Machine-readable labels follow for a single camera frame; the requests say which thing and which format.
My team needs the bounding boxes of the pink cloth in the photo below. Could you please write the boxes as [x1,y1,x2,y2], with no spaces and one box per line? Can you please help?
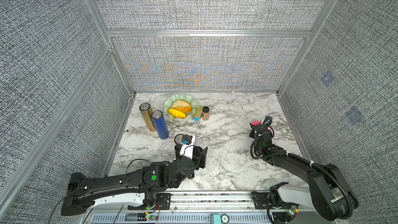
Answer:
[250,120,274,134]

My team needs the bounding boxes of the blue thermos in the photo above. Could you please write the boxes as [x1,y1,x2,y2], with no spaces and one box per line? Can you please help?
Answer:
[151,110,169,140]

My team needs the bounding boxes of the gold gradient thermos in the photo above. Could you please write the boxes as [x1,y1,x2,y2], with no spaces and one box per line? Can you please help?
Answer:
[139,103,156,132]

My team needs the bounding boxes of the white thermos black lid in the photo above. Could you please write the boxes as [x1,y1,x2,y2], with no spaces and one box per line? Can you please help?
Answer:
[194,168,204,175]

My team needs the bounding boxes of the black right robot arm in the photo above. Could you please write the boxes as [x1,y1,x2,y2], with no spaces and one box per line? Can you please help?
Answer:
[249,116,359,224]

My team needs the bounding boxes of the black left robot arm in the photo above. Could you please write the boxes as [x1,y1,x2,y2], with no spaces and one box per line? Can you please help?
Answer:
[61,145,208,216]

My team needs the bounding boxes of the pink thermos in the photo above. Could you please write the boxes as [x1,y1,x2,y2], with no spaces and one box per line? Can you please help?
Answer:
[174,134,185,145]

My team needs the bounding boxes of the small brown spice jar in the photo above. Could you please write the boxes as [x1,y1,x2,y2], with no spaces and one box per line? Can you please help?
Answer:
[202,106,210,121]

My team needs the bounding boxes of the yellow banana toy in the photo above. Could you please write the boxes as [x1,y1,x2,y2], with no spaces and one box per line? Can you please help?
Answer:
[167,108,186,119]

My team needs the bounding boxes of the orange bread bun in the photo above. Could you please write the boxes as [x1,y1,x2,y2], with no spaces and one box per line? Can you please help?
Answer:
[170,100,192,114]

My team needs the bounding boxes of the green scalloped plate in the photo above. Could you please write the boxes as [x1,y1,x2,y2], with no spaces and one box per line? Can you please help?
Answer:
[164,94,198,119]

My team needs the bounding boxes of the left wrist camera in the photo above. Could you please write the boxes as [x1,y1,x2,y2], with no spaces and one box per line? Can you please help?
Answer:
[179,134,195,159]

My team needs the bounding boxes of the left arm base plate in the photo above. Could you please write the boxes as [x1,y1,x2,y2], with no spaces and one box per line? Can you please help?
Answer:
[127,193,172,211]

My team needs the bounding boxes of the aluminium front rail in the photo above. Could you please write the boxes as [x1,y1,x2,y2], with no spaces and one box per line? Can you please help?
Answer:
[78,191,328,224]

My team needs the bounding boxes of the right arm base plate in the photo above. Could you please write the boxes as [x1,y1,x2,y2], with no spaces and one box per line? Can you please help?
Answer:
[250,191,280,209]

